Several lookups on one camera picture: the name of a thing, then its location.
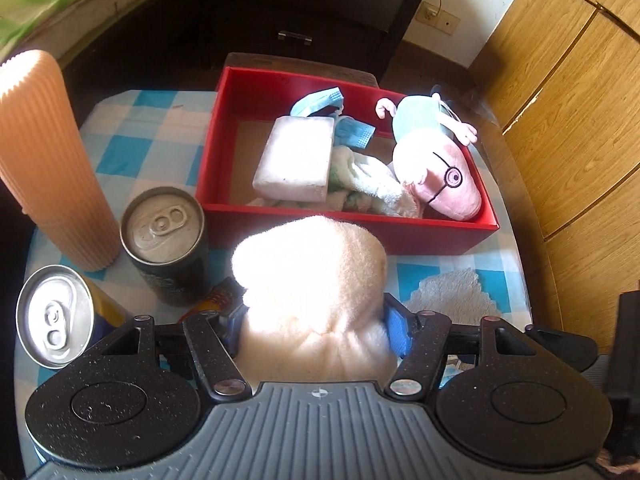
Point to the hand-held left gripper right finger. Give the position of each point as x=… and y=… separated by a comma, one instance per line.
x=397, y=325

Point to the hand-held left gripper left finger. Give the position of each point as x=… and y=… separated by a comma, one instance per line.
x=235, y=325

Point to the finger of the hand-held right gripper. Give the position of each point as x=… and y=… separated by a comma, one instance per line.
x=565, y=347

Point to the pale terry towel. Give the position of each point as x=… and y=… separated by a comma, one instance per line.
x=450, y=290

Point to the cream plush toy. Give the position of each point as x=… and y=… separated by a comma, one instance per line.
x=310, y=280

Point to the red cardboard box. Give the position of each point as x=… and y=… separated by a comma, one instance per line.
x=350, y=232

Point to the pale green towel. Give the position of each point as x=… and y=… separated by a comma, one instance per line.
x=370, y=185

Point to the pink pig plush toy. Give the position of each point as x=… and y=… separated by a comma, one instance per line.
x=440, y=185

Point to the white foam block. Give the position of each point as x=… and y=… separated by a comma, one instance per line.
x=292, y=160

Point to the blue face mask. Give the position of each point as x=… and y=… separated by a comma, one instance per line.
x=357, y=134
x=320, y=100

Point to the red yellow snack packet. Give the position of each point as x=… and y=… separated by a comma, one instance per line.
x=220, y=297

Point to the black drink can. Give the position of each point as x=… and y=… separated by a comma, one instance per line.
x=170, y=270

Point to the yellow blue drink can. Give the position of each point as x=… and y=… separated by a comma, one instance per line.
x=50, y=315

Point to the blue checkered tablecloth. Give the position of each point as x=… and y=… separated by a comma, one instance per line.
x=150, y=135

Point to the light wooden wardrobe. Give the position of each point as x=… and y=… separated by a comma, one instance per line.
x=575, y=110

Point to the peach ribbed cylinder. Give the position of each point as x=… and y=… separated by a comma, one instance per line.
x=45, y=160

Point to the dark wooden nightstand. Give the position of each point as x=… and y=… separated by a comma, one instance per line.
x=240, y=10

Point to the floral blanket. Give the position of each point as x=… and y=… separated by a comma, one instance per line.
x=30, y=10

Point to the cream wall socket plate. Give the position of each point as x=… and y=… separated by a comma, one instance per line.
x=440, y=19

